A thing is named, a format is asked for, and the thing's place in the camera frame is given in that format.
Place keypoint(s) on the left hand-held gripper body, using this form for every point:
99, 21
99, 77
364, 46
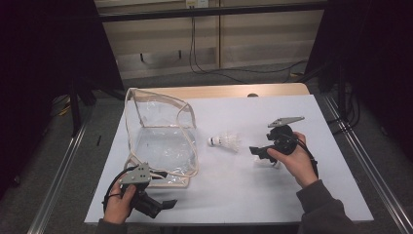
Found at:
139, 175

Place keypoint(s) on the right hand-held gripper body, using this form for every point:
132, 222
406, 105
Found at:
282, 139

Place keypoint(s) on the clear plastic tote bag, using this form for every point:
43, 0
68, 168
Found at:
162, 149

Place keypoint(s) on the person's right hand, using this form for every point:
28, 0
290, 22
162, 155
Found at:
298, 162

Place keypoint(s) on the person's left hand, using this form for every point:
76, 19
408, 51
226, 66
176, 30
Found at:
117, 208

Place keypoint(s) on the white table cover sheet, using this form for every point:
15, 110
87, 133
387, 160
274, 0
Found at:
227, 188

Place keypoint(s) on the dark round table grommet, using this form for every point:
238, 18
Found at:
253, 95

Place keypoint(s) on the small black floor object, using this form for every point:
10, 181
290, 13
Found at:
98, 140

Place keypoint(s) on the black stand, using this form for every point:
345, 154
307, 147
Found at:
75, 107
341, 87

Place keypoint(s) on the black curtain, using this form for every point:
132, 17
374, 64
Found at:
42, 65
373, 65

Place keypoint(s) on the black metal crossbar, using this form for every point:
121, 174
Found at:
211, 12

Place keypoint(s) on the metal floor rail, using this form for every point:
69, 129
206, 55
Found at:
58, 178
373, 175

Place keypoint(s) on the small black wall hook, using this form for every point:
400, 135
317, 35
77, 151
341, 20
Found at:
142, 57

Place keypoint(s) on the white wall socket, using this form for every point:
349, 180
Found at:
197, 3

